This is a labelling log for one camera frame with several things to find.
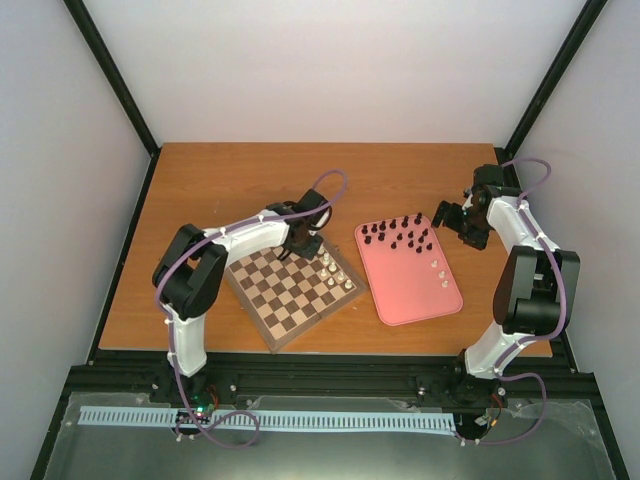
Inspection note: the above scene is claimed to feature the light blue cable duct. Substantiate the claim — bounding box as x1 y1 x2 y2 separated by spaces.
78 406 455 435

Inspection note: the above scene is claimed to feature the wooden folding chess board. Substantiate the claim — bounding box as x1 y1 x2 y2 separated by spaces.
225 241 368 353

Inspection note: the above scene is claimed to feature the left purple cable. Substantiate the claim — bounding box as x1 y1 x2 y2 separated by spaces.
156 169 349 447

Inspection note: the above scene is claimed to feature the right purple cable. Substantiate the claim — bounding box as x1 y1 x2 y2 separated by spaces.
453 158 569 446

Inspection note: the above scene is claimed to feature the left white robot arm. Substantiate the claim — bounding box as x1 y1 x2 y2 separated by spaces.
152 189 332 403

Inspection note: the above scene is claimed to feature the pink rubber tray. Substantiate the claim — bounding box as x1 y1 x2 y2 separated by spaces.
354 212 463 326

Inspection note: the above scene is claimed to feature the purple cable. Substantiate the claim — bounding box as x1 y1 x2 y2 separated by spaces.
453 158 569 446
156 169 349 447

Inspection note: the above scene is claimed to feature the black aluminium frame rail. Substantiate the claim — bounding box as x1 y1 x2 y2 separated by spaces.
63 350 597 409

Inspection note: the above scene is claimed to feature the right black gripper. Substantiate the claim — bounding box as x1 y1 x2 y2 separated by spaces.
431 201 490 251

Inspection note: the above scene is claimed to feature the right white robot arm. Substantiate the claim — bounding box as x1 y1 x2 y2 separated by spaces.
432 165 580 380

